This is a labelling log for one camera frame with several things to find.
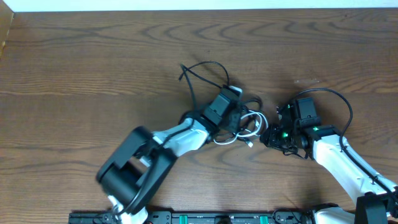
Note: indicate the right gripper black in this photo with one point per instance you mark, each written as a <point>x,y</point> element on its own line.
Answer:
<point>272,132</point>

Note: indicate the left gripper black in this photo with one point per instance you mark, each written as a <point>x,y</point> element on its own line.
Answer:
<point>236,126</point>

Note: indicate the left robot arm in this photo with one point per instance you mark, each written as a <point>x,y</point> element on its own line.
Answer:
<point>136,169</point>

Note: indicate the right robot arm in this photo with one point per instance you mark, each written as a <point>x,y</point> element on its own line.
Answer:
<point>300,128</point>

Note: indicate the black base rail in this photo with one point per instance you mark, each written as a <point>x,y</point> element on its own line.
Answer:
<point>165,217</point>

